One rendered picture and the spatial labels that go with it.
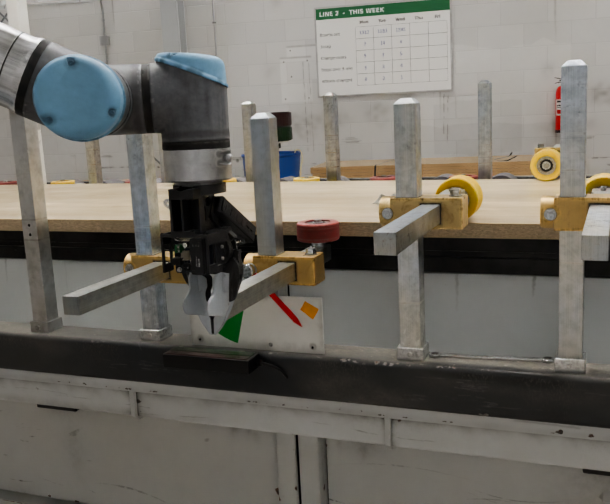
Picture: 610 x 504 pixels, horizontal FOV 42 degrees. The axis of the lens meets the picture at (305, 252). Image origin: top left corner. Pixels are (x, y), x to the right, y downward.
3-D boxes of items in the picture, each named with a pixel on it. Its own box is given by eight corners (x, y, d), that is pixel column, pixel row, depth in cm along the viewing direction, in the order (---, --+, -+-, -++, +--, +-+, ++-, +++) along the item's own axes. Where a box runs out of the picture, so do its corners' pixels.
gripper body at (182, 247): (161, 278, 104) (154, 187, 102) (193, 265, 112) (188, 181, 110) (212, 280, 101) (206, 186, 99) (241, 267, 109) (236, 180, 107)
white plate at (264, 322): (323, 355, 135) (320, 298, 133) (190, 344, 144) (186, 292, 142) (324, 354, 135) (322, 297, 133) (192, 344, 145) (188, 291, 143)
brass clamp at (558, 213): (637, 233, 112) (638, 197, 111) (539, 231, 117) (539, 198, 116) (636, 226, 118) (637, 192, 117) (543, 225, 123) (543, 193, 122)
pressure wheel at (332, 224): (333, 284, 144) (330, 222, 142) (292, 282, 147) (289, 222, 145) (346, 275, 151) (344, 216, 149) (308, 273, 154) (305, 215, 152)
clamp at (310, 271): (315, 286, 133) (313, 257, 132) (243, 283, 138) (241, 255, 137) (326, 279, 138) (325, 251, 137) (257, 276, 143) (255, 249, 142)
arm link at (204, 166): (184, 148, 110) (246, 146, 107) (187, 182, 111) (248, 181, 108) (149, 151, 102) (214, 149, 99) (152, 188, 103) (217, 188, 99)
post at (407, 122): (421, 392, 130) (414, 97, 121) (401, 390, 132) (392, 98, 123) (426, 384, 133) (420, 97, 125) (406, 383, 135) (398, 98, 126)
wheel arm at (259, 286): (228, 326, 111) (226, 297, 110) (206, 325, 112) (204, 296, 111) (332, 263, 150) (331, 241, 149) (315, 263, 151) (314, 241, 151)
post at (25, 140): (48, 333, 157) (22, 104, 148) (29, 331, 159) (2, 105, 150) (63, 327, 161) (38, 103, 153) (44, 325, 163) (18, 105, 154)
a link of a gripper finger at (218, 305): (197, 343, 106) (192, 275, 104) (218, 331, 111) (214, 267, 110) (217, 344, 105) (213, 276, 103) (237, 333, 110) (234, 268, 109)
